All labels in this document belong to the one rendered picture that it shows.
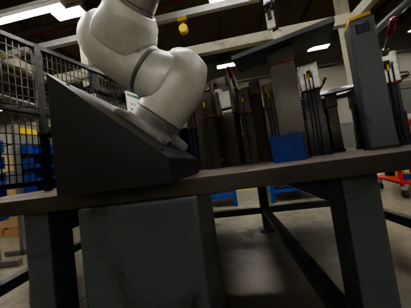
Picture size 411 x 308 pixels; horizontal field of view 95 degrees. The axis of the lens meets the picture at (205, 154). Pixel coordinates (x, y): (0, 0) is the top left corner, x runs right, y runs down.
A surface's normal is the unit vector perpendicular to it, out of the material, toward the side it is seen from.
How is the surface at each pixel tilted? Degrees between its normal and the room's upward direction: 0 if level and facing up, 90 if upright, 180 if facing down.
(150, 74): 99
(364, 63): 90
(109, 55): 112
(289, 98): 90
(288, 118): 90
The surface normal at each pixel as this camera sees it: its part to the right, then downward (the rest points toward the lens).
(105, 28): -0.29, 0.38
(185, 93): 0.51, 0.33
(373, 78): -0.44, 0.01
